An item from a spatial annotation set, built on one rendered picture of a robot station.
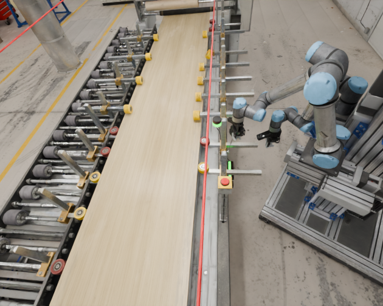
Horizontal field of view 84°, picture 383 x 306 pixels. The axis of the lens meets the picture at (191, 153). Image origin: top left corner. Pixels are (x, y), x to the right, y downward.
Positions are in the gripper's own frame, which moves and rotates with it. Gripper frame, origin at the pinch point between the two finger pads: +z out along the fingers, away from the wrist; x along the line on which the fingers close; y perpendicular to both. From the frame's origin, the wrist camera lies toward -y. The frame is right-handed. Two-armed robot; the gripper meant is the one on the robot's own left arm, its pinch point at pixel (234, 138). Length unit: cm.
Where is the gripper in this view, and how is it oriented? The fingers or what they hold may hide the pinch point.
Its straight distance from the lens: 156.7
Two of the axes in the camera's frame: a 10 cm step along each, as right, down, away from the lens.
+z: 1.0, 6.0, 7.9
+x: 9.6, -2.7, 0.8
